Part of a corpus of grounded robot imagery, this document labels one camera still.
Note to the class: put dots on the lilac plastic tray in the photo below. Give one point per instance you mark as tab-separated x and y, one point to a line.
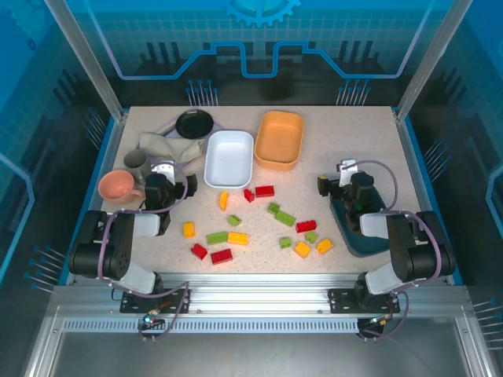
167	129

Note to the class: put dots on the pink mug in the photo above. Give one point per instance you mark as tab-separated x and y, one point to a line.
116	186

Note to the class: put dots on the red lego brick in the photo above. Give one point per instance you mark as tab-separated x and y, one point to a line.
306	226
265	191
199	251
221	257

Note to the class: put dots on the small green lego piece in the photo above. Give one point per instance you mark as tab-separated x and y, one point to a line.
311	236
234	221
273	208
285	243

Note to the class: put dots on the grey mug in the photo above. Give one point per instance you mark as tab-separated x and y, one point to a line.
135	163

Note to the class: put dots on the long yellow lego brick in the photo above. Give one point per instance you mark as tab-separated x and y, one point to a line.
238	239

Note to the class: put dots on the yellow curved lego piece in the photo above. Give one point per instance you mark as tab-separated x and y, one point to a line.
223	200

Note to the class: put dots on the long green lego brick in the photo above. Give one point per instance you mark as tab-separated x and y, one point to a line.
285	218

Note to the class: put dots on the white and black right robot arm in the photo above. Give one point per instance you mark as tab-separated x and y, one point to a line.
408	243

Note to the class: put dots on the black round pan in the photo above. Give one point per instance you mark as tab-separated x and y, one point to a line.
194	125

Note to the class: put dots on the dark teal rectangular container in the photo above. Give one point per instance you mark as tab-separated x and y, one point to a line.
359	245

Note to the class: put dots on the aluminium mounting rail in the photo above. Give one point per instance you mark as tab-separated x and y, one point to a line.
259	294

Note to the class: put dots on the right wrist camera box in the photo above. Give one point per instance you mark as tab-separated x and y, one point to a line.
347	170

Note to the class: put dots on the orange rectangular plastic container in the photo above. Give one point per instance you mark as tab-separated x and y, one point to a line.
279	137

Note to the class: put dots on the white rectangular plastic container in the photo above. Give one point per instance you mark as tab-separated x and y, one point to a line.
230	161

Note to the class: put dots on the beige cloth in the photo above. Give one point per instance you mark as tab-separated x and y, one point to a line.
165	145

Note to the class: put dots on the small circuit board with LED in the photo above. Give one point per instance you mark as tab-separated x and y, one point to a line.
151	321
377	321

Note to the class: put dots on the aluminium frame post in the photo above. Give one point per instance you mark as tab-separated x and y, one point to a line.
430	59
87	59

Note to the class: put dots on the small yellow lego brick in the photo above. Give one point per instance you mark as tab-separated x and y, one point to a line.
189	230

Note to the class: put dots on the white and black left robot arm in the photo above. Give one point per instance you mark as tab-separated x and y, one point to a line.
118	243

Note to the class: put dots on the small red lego piece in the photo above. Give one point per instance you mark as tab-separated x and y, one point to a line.
248	195

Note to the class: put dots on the yellow square lego brick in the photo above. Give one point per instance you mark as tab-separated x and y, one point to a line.
302	249
325	246

